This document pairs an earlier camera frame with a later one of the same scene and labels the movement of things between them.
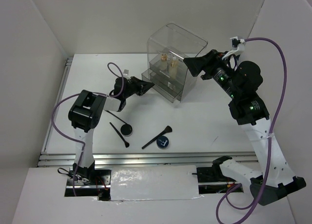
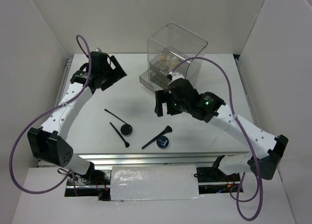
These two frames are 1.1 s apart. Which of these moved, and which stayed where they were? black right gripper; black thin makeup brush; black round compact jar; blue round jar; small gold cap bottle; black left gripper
Moved: black left gripper; black right gripper
Stayed: black thin makeup brush; small gold cap bottle; black round compact jar; blue round jar
